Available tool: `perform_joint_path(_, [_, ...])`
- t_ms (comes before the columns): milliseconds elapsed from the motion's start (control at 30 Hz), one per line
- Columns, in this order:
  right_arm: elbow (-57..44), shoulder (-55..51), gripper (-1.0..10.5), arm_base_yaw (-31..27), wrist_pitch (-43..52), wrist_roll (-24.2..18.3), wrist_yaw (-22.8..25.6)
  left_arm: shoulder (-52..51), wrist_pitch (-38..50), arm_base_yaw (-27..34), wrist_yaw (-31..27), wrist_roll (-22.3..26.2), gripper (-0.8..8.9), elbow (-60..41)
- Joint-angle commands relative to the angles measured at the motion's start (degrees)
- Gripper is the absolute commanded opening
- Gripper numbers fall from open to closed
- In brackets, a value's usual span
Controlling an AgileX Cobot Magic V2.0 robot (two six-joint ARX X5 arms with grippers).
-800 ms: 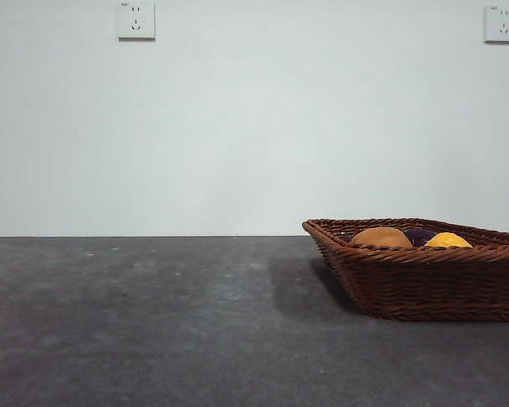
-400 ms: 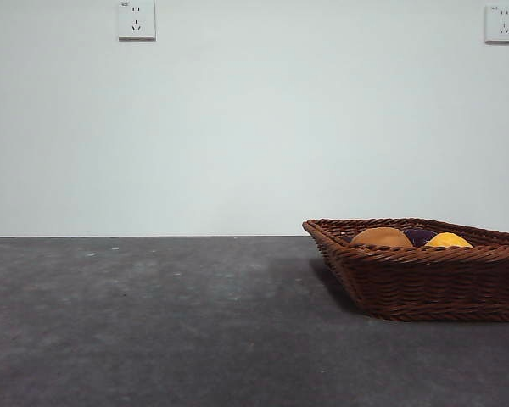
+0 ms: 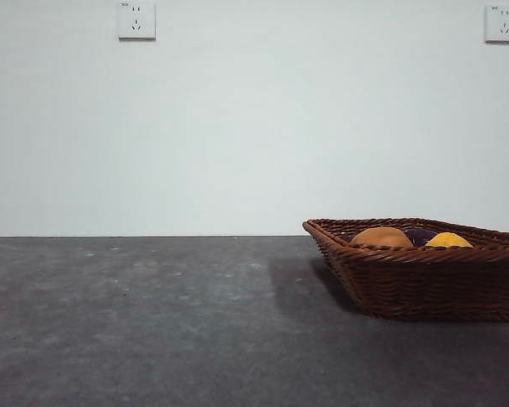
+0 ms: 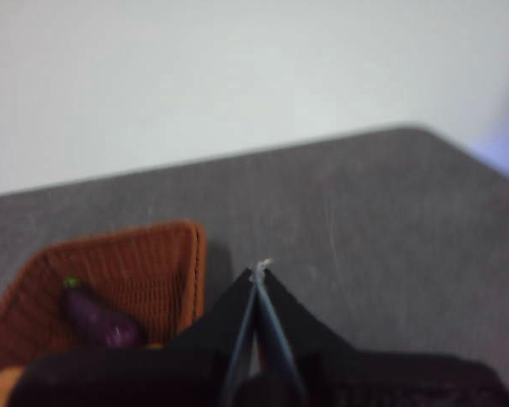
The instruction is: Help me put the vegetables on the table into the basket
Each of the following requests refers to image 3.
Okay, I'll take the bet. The brown potato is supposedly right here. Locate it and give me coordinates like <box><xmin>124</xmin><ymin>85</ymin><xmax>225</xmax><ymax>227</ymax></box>
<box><xmin>350</xmin><ymin>226</ymin><xmax>416</xmax><ymax>249</ymax></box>

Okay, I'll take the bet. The purple eggplant with green stem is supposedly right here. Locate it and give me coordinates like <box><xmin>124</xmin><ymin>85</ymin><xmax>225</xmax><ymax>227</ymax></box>
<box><xmin>402</xmin><ymin>227</ymin><xmax>439</xmax><ymax>247</ymax></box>

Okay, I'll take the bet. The brown woven wicker basket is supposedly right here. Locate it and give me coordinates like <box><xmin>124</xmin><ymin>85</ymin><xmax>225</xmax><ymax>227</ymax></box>
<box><xmin>302</xmin><ymin>217</ymin><xmax>509</xmax><ymax>322</ymax></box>

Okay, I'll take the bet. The yellow corn cob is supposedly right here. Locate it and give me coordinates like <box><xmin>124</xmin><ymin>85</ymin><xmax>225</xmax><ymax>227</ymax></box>
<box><xmin>423</xmin><ymin>231</ymin><xmax>474</xmax><ymax>248</ymax></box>

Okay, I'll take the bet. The white wall socket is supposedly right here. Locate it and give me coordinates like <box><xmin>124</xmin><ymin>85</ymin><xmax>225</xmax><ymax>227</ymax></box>
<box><xmin>118</xmin><ymin>0</ymin><xmax>157</xmax><ymax>42</ymax></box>
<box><xmin>484</xmin><ymin>4</ymin><xmax>509</xmax><ymax>43</ymax></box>

